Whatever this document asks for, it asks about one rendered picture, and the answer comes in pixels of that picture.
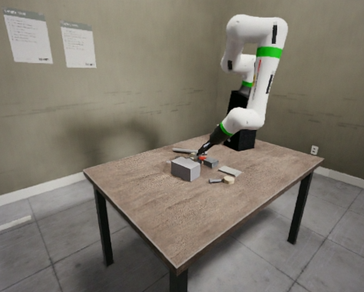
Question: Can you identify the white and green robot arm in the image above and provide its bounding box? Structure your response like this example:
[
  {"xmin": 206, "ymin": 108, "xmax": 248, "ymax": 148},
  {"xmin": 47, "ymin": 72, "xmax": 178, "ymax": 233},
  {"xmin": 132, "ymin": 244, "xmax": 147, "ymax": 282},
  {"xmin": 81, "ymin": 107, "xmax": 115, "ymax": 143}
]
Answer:
[{"xmin": 214, "ymin": 15, "xmax": 287, "ymax": 142}]

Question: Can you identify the beige round disc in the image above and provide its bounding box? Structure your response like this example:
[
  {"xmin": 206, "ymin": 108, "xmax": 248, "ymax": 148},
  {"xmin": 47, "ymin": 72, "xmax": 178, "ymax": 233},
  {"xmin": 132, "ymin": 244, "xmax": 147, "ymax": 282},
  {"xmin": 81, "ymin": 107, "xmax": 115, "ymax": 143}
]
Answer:
[{"xmin": 224, "ymin": 176, "xmax": 234, "ymax": 184}]

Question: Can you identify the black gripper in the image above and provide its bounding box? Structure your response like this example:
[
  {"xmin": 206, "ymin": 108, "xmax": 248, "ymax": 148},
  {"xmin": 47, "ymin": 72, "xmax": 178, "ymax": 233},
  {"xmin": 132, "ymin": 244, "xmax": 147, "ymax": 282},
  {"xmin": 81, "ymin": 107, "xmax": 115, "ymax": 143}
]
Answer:
[{"xmin": 193, "ymin": 132, "xmax": 223, "ymax": 160}]

